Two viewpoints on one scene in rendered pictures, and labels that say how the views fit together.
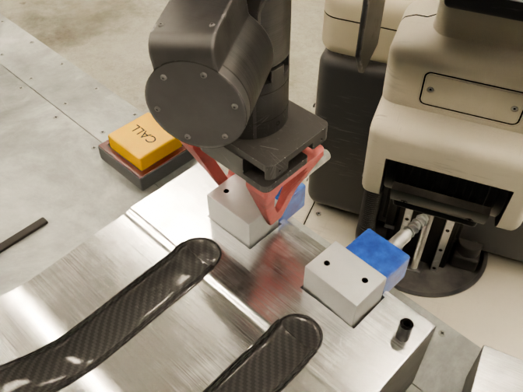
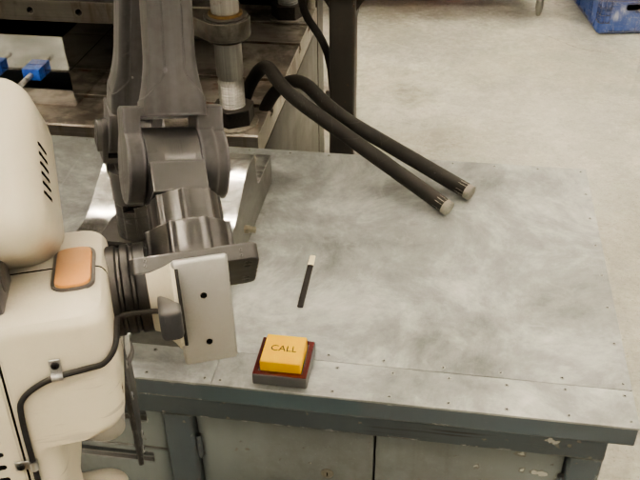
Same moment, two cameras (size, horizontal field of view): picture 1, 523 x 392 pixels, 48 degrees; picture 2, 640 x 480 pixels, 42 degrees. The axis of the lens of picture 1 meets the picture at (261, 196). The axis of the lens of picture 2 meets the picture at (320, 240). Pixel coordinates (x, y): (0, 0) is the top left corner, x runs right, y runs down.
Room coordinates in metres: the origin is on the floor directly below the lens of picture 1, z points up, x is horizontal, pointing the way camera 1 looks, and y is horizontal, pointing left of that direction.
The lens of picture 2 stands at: (1.29, -0.32, 1.66)
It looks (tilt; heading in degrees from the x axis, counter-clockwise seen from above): 35 degrees down; 146
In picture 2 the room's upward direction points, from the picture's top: 1 degrees counter-clockwise
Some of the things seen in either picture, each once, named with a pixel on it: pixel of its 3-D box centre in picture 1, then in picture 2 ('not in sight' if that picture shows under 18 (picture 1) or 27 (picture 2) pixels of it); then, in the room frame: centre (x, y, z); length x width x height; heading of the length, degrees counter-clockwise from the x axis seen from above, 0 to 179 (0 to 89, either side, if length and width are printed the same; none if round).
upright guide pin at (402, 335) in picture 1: (404, 330); not in sight; (0.23, -0.10, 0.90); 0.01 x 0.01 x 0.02
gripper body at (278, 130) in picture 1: (248, 93); (137, 218); (0.35, 0.01, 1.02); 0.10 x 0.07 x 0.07; 47
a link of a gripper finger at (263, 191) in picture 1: (262, 173); not in sight; (0.34, 0.00, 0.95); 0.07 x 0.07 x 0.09; 47
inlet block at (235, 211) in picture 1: (280, 190); not in sight; (0.37, -0.02, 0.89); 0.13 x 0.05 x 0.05; 137
